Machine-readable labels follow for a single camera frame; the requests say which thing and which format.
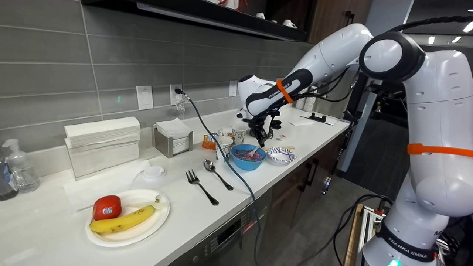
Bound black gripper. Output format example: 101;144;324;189
250;107;278;147

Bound blue bowl of cereal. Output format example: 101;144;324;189
228;143;268;172

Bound metal spoon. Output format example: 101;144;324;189
203;158;235;192

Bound blue white patterned plate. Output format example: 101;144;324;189
265;146;298;166

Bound white patterned mug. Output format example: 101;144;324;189
216;128;235;161

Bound small orange basket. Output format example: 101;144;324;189
200;132;219;152

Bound black object on counter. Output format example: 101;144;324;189
308;110;330;124

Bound dark base cabinet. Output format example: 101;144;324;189
256;131;349;266

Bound metal fork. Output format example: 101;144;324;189
184;168;221;206

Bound metal napkin holder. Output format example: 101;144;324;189
154;116;196;159

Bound steel dishwasher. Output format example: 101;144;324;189
169;205;261;266

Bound clear plastic lid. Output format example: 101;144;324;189
132;165;169;190

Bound wooden framed white rack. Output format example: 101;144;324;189
343;202;391;266

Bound white plate with fruit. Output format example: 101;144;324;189
85;187;172;248

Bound white folded towel stack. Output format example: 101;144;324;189
64;115;142;180

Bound yellow banana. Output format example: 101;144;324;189
89;199;163;236

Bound red apple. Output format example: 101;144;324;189
92;193;123;221

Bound clear pump sanitizer bottle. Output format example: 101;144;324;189
0;137;42;195

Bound dark soap bottle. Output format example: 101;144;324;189
0;152;18;202

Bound black power cable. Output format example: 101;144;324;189
173;87;265;266

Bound orange cable strap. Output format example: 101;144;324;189
275;78;296;104
407;141;473;159

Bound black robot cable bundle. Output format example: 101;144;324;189
275;13;473;107

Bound black floor cables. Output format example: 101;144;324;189
295;193;397;266

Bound white wall switch plate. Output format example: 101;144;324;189
135;84;156;110

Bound dark wall shelf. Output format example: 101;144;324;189
80;0;312;42

